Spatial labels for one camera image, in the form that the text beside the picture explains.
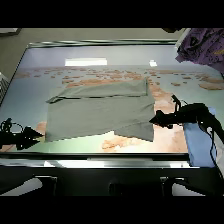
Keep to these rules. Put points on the grey T-shirt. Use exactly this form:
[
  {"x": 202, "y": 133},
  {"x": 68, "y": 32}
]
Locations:
[{"x": 100, "y": 115}]

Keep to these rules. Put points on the silver frame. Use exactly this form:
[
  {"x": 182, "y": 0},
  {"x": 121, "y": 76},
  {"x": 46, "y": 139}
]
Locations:
[{"x": 100, "y": 164}]

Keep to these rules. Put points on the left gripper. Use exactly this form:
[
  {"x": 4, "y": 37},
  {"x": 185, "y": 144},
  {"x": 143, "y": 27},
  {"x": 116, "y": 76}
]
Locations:
[{"x": 20, "y": 138}]

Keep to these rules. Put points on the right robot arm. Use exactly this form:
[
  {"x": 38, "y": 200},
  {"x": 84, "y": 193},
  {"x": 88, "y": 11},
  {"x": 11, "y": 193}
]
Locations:
[{"x": 198, "y": 110}]

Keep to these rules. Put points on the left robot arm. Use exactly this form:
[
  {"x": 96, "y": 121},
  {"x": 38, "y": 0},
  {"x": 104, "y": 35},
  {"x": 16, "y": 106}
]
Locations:
[{"x": 7, "y": 139}]

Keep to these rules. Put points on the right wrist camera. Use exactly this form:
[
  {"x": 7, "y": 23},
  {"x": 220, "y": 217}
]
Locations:
[{"x": 175, "y": 101}]

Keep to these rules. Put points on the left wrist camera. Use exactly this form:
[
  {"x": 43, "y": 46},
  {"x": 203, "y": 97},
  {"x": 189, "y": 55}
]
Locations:
[{"x": 6, "y": 125}]

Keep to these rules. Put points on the purple garment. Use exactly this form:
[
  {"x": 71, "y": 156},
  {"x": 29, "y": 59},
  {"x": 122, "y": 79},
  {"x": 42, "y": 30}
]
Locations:
[{"x": 203, "y": 46}]

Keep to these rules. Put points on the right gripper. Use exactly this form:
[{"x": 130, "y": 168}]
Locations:
[{"x": 162, "y": 119}]

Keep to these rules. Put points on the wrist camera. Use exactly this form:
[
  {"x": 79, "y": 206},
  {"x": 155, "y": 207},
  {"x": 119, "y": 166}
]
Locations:
[
  {"x": 6, "y": 125},
  {"x": 175, "y": 101}
]

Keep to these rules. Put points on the blue garment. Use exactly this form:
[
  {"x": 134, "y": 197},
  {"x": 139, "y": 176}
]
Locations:
[{"x": 197, "y": 146}]

